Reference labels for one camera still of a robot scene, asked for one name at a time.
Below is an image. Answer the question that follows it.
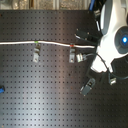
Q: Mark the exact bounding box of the grey camera module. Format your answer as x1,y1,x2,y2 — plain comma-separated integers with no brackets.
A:
80,78,95,96

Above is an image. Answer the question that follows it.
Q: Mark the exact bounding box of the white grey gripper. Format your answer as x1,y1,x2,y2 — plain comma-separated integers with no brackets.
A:
75,29,112,73

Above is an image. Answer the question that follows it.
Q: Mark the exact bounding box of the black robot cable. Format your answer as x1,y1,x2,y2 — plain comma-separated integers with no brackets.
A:
98,56,128,85

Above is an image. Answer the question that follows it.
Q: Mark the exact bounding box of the white cable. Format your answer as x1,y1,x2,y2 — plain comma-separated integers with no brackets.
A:
0,40,96,50

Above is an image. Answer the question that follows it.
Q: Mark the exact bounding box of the black perforated breadboard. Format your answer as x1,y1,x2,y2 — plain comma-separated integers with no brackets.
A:
0,10,128,128

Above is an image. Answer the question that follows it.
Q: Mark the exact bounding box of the grey clip red top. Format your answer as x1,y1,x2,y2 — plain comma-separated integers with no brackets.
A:
69,44,75,63

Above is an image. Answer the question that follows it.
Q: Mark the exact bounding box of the grey clip green top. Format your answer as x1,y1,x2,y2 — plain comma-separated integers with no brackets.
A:
33,41,41,63

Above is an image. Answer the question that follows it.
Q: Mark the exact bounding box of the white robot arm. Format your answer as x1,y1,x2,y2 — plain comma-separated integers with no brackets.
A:
91,0,128,73

